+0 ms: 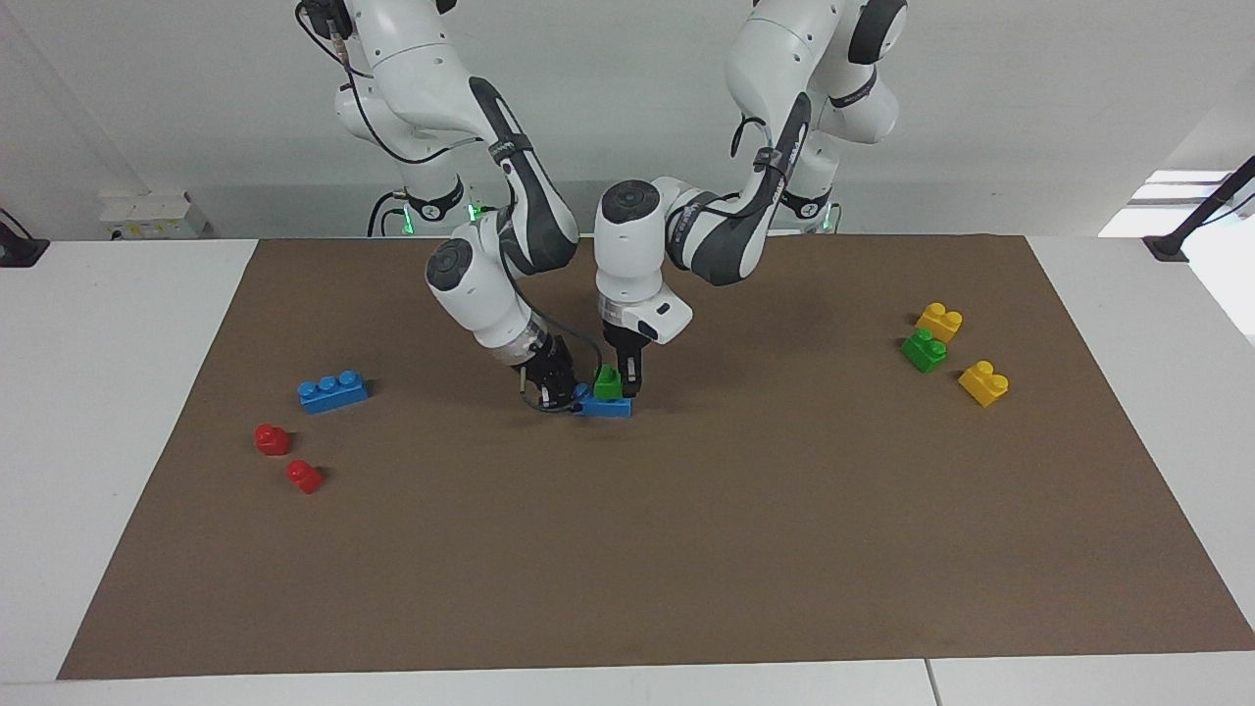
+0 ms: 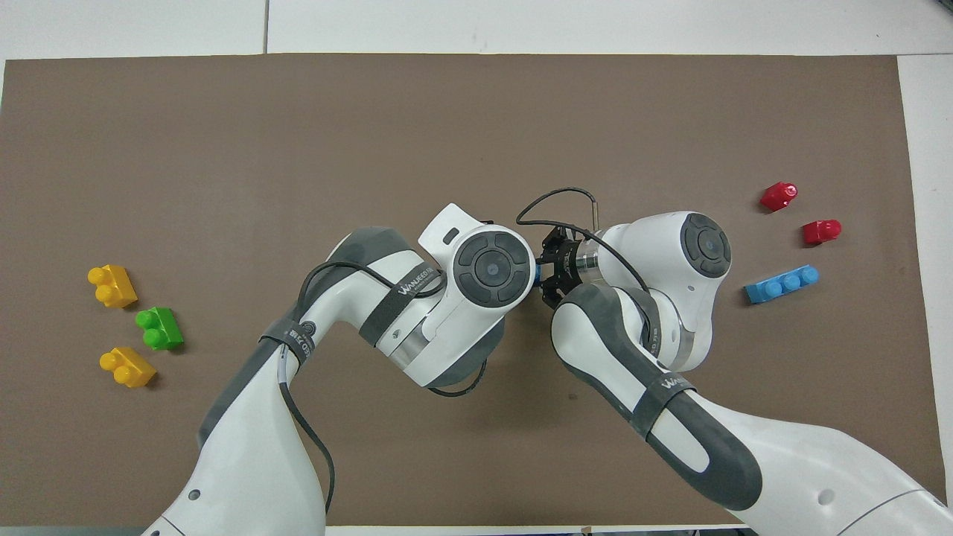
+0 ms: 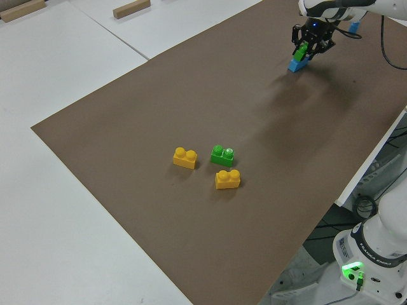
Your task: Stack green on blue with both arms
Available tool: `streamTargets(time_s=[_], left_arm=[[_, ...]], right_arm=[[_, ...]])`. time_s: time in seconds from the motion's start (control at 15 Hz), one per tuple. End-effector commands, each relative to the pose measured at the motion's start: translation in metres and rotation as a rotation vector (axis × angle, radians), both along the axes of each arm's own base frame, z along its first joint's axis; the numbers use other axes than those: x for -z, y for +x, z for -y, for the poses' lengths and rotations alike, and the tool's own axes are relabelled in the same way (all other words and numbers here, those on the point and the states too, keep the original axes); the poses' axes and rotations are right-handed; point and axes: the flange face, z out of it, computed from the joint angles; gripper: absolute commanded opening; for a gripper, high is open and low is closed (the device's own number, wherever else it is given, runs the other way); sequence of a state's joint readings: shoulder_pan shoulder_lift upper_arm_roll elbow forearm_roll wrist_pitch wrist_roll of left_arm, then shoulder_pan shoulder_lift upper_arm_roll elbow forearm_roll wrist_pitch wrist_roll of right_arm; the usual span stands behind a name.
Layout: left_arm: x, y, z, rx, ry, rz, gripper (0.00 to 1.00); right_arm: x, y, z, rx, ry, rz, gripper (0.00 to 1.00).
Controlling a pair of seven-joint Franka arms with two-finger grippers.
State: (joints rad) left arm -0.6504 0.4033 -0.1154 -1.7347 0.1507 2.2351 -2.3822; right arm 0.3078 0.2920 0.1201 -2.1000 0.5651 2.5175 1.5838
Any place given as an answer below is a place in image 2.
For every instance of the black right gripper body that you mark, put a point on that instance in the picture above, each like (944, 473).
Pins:
(569, 266)

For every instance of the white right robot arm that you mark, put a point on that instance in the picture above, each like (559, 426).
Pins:
(819, 476)

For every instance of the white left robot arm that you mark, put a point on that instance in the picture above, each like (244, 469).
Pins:
(246, 461)

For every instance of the red one-stud toy block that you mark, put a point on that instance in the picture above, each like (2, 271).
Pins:
(819, 232)
(776, 197)

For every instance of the brown table mat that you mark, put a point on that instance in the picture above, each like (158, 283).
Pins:
(223, 149)

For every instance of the green two-stud toy block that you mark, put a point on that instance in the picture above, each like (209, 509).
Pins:
(165, 326)

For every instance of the yellow two-stud toy block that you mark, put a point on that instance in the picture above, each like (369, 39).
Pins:
(132, 366)
(115, 286)

